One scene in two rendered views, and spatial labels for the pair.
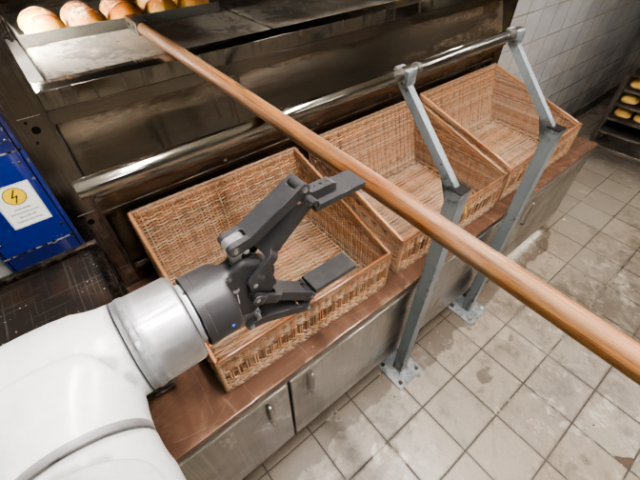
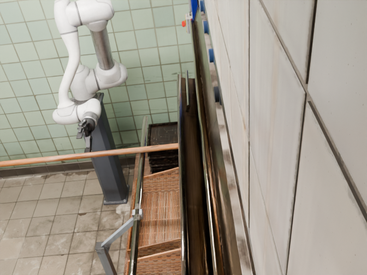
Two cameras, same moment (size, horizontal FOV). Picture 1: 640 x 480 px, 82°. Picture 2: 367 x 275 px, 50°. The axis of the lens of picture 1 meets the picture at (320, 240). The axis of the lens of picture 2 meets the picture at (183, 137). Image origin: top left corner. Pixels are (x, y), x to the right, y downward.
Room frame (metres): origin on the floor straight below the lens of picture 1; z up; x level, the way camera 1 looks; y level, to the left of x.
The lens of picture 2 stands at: (1.85, -0.89, 2.49)
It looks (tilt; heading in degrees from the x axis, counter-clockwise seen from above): 39 degrees down; 132
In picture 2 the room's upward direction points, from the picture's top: 8 degrees counter-clockwise
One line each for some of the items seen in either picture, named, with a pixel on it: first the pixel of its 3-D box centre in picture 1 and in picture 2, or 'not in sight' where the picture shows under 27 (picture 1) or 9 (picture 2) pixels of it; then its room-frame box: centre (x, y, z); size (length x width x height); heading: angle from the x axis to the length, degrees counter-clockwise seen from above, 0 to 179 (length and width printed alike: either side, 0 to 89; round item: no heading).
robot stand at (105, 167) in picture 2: not in sight; (103, 153); (-0.25, 0.45, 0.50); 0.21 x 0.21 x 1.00; 37
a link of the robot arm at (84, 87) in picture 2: not in sight; (82, 81); (-0.24, 0.46, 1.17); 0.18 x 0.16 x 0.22; 54
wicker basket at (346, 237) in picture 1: (266, 251); (171, 210); (0.72, 0.16, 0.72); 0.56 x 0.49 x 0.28; 128
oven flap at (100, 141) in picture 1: (356, 69); not in sight; (1.29, -0.12, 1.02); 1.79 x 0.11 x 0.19; 129
